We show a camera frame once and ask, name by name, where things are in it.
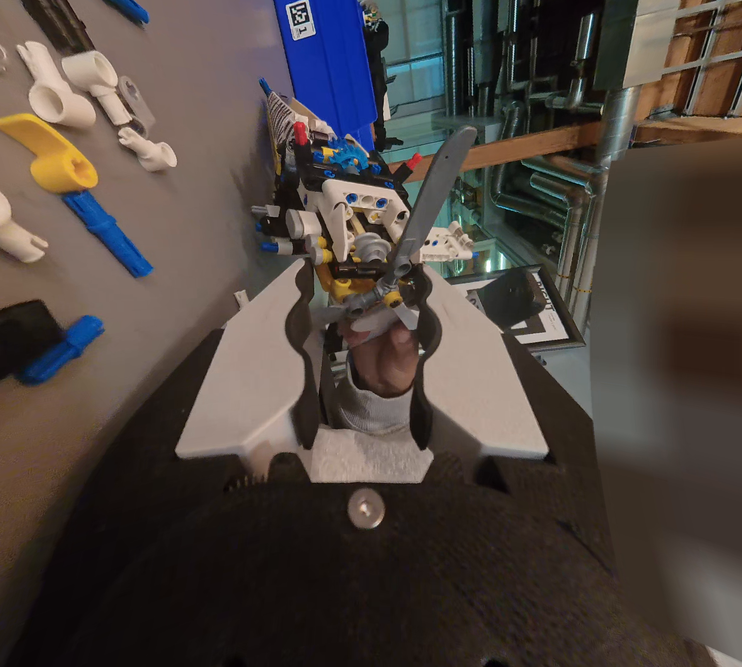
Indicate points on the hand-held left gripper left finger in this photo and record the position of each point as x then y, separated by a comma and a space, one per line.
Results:
249, 388

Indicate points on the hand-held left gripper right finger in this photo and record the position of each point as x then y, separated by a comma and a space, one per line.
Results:
481, 388

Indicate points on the zebra striped lego plane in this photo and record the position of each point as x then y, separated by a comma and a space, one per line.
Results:
359, 203

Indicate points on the yellow curved lego piece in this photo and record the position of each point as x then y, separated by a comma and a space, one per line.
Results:
52, 162

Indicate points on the black lego beam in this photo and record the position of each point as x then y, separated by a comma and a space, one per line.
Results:
52, 11

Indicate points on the person's right hand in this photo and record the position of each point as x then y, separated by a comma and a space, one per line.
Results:
385, 359

